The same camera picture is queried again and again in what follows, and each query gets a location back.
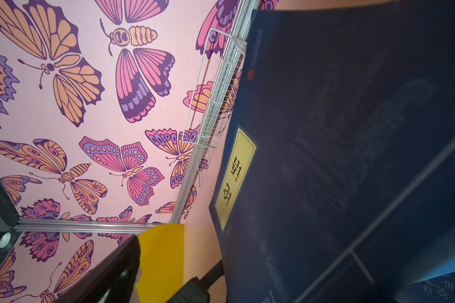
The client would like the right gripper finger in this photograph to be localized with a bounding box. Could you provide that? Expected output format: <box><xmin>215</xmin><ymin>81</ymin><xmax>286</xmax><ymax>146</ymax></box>
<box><xmin>56</xmin><ymin>236</ymin><xmax>141</xmax><ymax>303</ymax></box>

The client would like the white wire basket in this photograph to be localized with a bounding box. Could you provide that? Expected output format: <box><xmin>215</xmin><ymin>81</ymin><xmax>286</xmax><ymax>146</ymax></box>
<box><xmin>182</xmin><ymin>29</ymin><xmax>246</xmax><ymax>148</ymax></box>

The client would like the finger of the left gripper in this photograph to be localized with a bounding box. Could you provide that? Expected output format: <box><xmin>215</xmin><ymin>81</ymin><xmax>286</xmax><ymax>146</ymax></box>
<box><xmin>166</xmin><ymin>260</ymin><xmax>225</xmax><ymax>303</ymax></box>

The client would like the navy book yellow label front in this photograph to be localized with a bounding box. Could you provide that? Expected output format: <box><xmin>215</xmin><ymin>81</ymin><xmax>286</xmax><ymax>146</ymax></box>
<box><xmin>210</xmin><ymin>1</ymin><xmax>455</xmax><ymax>302</ymax></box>

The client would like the yellow pink blue bookshelf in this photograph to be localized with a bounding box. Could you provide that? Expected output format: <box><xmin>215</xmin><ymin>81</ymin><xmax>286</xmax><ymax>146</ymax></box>
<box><xmin>134</xmin><ymin>224</ymin><xmax>221</xmax><ymax>302</ymax></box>

